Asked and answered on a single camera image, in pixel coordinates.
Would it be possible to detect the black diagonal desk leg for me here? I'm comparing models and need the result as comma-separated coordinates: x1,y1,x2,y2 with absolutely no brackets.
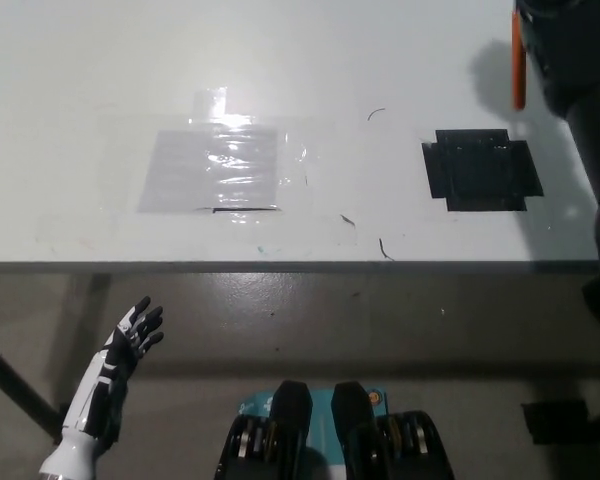
0,332,64,441

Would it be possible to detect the clear plastic film cover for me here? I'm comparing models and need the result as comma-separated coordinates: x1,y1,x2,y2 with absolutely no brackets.
97,87,359,251

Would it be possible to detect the black and white right hand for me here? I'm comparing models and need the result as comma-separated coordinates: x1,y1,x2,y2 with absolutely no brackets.
512,0,600,119

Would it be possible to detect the black tape patch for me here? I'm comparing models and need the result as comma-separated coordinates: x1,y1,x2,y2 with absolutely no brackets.
421,128,545,213

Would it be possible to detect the clear plastic sheet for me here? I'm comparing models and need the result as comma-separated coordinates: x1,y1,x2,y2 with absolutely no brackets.
137,129,280,215

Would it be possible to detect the white and black left hand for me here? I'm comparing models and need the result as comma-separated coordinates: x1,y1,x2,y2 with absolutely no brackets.
61,296,165,444

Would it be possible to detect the orange microfibre extendable duster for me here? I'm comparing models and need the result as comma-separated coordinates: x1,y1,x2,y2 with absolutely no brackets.
510,11,528,111

